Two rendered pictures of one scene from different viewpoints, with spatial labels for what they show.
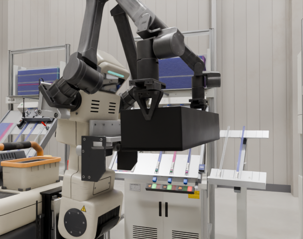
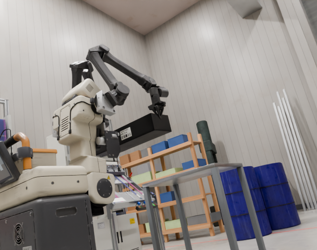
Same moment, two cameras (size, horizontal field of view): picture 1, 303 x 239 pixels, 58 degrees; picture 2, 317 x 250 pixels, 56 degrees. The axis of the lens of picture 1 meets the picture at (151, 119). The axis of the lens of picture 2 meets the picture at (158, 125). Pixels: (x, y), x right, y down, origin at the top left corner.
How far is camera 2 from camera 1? 184 cm
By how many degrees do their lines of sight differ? 76
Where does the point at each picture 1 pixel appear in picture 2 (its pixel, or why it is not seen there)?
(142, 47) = (157, 90)
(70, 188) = (98, 165)
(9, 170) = (41, 156)
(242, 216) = not seen: hidden behind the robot
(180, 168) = not seen: hidden behind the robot
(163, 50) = (165, 93)
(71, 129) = (85, 127)
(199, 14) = not seen: outside the picture
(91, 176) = (114, 155)
